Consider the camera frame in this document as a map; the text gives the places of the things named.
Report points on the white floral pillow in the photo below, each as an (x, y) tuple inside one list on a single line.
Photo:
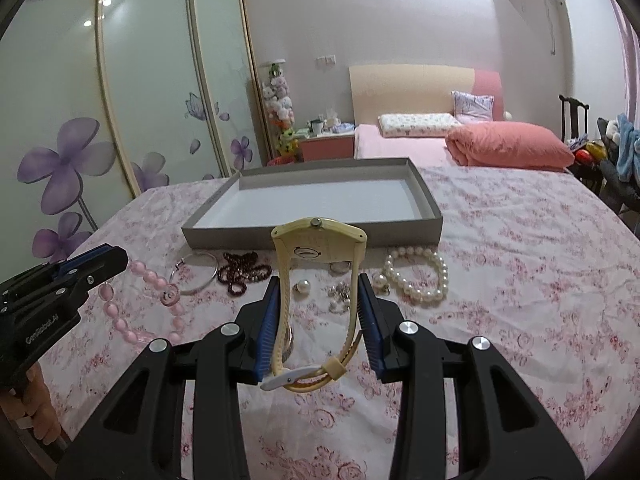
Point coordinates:
[(433, 125)]

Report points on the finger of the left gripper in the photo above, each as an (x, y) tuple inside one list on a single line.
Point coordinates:
[(102, 262), (77, 287)]

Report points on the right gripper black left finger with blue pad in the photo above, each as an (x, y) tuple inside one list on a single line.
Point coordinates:
[(135, 432)]

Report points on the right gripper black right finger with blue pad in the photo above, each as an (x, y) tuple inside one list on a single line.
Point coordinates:
[(504, 432)]

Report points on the person's left hand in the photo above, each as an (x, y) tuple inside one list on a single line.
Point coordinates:
[(34, 403)]

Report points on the pink curtain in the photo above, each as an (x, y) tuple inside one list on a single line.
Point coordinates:
[(630, 43)]

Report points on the plush toy tower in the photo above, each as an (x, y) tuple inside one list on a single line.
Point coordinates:
[(278, 107)]

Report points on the silver chain pearl earrings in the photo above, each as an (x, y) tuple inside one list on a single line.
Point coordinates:
[(339, 298)]

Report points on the red waste bin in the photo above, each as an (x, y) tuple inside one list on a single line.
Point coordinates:
[(283, 160)]

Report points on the dark wooden chair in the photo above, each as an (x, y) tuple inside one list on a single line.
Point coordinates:
[(574, 122)]

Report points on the small lilac pillow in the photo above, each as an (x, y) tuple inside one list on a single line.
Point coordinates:
[(471, 108)]

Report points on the folded coral pink duvet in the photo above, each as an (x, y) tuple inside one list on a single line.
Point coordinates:
[(517, 145)]

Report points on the single pearl earring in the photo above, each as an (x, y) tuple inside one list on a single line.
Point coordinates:
[(303, 287)]

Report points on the white wall socket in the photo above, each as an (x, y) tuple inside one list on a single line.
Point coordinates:
[(328, 60)]

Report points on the floral sliding wardrobe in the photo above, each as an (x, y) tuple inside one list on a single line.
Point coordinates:
[(102, 100)]

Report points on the silver bangle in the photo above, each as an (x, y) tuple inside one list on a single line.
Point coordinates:
[(194, 272)]

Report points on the grey shallow cardboard tray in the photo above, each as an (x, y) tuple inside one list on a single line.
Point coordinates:
[(386, 197)]

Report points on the cream and pink headboard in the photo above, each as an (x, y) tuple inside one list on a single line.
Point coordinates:
[(379, 89)]

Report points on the pearl stud near bracelet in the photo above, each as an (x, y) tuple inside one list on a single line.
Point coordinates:
[(380, 284)]

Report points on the pink floral bedsheet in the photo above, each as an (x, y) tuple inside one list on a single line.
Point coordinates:
[(536, 263)]

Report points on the pink nightstand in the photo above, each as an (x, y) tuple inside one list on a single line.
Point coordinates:
[(328, 146)]

